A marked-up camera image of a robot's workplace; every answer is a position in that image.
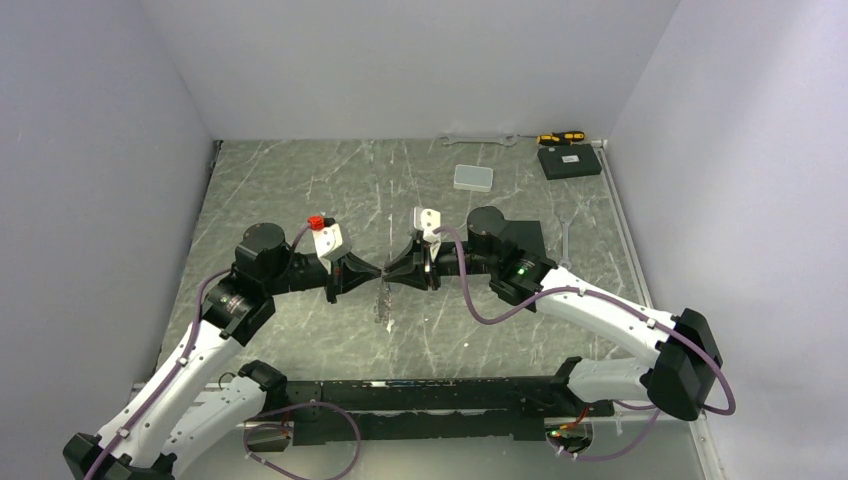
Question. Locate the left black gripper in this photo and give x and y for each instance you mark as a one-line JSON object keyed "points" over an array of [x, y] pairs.
{"points": [[347, 274]]}

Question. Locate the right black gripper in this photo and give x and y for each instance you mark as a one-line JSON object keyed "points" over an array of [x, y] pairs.
{"points": [[408, 268]]}

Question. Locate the metal keyring disc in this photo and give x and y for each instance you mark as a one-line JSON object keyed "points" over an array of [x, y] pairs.
{"points": [[383, 303]]}

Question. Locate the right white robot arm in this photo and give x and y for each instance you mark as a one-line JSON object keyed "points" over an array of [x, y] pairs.
{"points": [[674, 363]]}

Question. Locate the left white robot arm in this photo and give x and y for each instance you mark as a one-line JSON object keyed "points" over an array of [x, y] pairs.
{"points": [[160, 432]]}

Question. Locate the white plastic box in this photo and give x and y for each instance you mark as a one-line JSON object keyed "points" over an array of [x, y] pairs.
{"points": [[473, 178]]}

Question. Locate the black flat phone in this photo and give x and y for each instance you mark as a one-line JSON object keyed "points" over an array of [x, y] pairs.
{"points": [[527, 235]]}

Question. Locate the small silver wrench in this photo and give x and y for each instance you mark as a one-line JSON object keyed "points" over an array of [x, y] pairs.
{"points": [[565, 260]]}

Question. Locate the silver open-end wrench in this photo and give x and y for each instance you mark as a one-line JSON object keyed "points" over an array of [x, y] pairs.
{"points": [[502, 140]]}

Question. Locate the black rectangular box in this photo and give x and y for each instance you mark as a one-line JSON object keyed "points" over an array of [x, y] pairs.
{"points": [[570, 161]]}

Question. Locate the yellow black screwdriver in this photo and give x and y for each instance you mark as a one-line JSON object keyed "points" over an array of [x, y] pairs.
{"points": [[561, 138]]}

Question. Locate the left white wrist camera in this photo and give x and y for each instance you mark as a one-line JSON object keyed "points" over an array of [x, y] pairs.
{"points": [[329, 239]]}

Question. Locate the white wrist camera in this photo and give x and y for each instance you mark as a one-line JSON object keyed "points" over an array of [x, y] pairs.
{"points": [[329, 239], [426, 221]]}

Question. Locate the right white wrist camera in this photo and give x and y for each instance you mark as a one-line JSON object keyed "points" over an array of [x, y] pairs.
{"points": [[426, 221]]}

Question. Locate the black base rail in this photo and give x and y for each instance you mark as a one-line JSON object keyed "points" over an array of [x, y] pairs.
{"points": [[319, 412]]}

